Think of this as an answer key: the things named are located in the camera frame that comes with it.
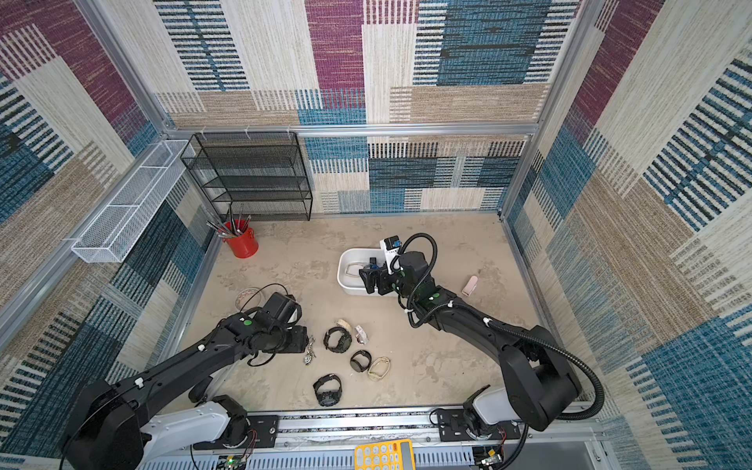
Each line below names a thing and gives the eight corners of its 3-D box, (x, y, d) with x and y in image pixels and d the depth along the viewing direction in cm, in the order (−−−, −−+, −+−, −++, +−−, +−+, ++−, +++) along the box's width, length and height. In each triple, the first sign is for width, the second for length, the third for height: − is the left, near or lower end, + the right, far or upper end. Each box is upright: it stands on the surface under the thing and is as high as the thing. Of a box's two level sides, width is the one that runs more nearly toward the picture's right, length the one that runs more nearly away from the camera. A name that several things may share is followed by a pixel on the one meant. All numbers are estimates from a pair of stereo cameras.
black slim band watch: (350, 371, 84) (349, 369, 82) (351, 352, 87) (350, 350, 85) (371, 371, 84) (371, 369, 82) (371, 352, 87) (371, 350, 85)
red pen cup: (232, 258, 110) (219, 238, 102) (239, 239, 116) (228, 218, 108) (255, 257, 110) (244, 238, 102) (261, 239, 116) (251, 218, 108)
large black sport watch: (321, 347, 88) (320, 343, 86) (332, 327, 92) (331, 323, 90) (344, 357, 86) (343, 353, 84) (354, 336, 90) (353, 332, 88)
